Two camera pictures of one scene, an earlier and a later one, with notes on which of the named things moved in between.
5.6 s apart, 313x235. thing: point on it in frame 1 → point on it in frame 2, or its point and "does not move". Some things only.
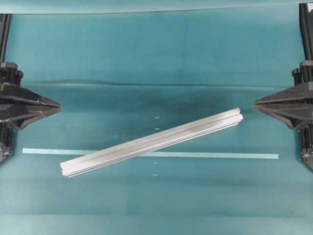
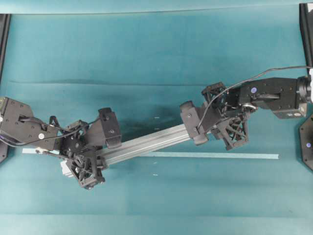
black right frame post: (306, 20) does not move
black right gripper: (298, 101) → (225, 105)
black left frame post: (5, 21) does not move
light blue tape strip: (156, 153) does not move
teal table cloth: (120, 78) does not move
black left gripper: (14, 99) → (82, 140)
